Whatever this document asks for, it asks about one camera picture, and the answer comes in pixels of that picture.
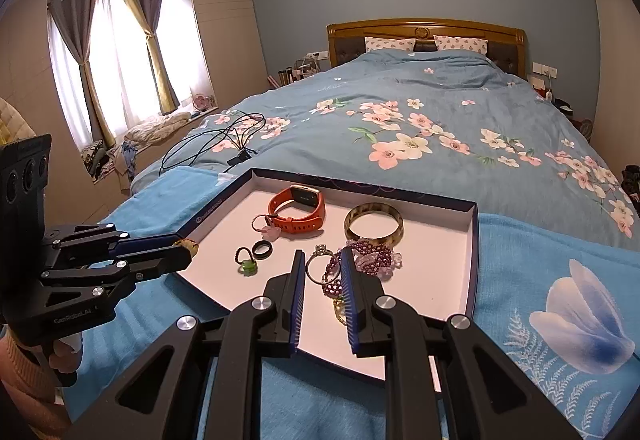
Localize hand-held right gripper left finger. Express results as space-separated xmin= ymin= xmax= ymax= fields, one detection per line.
xmin=62 ymin=249 xmax=307 ymax=440

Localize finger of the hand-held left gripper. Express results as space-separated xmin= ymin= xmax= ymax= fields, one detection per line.
xmin=40 ymin=247 xmax=193 ymax=308
xmin=42 ymin=222 xmax=188 ymax=258

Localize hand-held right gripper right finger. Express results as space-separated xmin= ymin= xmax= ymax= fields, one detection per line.
xmin=340 ymin=247 xmax=583 ymax=440

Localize gold bracelet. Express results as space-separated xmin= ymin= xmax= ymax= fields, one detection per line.
xmin=172 ymin=240 xmax=199 ymax=261

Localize silver ring with stone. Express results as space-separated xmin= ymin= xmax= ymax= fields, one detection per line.
xmin=306 ymin=245 xmax=343 ymax=285

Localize purple bead bracelet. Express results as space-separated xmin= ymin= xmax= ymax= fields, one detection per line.
xmin=322 ymin=240 xmax=393 ymax=298

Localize clear crystal bead bracelet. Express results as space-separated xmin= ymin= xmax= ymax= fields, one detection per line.
xmin=350 ymin=250 xmax=403 ymax=281

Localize pink charm ring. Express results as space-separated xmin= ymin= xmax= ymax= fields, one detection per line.
xmin=251 ymin=214 xmax=283 ymax=241

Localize white shallow box tray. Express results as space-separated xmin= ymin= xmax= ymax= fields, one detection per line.
xmin=176 ymin=168 xmax=478 ymax=393

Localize person's left forearm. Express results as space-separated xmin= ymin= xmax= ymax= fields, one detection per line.
xmin=0 ymin=325 xmax=71 ymax=440

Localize person's left hand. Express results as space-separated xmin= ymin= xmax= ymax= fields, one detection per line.
xmin=47 ymin=335 xmax=83 ymax=386

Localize orange smartwatch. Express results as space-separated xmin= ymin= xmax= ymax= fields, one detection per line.
xmin=268 ymin=185 xmax=327 ymax=235

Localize beige puffer jacket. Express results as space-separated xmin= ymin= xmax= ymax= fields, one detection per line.
xmin=0 ymin=97 xmax=38 ymax=145

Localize pile of clothes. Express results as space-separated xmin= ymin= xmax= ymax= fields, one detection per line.
xmin=80 ymin=140 xmax=138 ymax=185

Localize tortoiseshell bangle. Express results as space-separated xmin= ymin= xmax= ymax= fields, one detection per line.
xmin=343 ymin=201 xmax=404 ymax=243

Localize beige folded quilt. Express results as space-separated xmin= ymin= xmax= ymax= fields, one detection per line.
xmin=124 ymin=112 xmax=193 ymax=143

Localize white sheer curtain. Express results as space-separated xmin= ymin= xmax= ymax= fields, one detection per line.
xmin=50 ymin=0 xmax=216 ymax=145

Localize grey and olive curtain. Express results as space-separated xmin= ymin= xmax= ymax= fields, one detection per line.
xmin=115 ymin=0 xmax=181 ymax=115
xmin=47 ymin=0 xmax=118 ymax=148

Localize blue flower print blanket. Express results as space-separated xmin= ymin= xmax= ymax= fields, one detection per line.
xmin=97 ymin=165 xmax=640 ymax=440

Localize cosmetics and makeup brushes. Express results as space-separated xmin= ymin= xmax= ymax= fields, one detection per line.
xmin=267 ymin=54 xmax=321 ymax=88

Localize blue floral duvet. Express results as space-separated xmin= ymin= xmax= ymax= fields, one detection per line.
xmin=130 ymin=50 xmax=640 ymax=251

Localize white patterned pillow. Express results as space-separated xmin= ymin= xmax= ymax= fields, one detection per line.
xmin=364 ymin=37 xmax=417 ymax=53
xmin=433 ymin=34 xmax=488 ymax=54

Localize wooden bed headboard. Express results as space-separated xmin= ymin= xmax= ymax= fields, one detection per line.
xmin=327 ymin=18 xmax=528 ymax=79

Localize cluttered bedside table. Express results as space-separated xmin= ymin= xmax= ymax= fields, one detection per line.
xmin=530 ymin=74 xmax=596 ymax=141

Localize green stone ring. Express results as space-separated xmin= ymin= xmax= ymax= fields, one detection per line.
xmin=235 ymin=247 xmax=260 ymax=277

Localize tangled black cables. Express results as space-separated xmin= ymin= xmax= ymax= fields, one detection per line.
xmin=160 ymin=110 xmax=268 ymax=175

